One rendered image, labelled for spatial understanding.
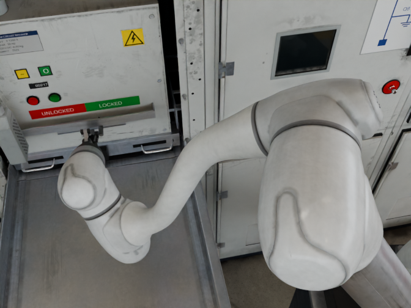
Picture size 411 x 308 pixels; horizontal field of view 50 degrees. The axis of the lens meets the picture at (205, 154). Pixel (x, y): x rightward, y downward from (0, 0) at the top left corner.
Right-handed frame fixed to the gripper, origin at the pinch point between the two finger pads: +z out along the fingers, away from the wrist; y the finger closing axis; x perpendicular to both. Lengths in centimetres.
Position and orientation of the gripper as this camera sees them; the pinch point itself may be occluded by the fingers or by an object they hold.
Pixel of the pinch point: (93, 137)
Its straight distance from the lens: 134.0
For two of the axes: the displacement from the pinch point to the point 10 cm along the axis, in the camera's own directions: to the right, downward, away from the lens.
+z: -1.7, -3.3, 9.3
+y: 1.0, 9.3, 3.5
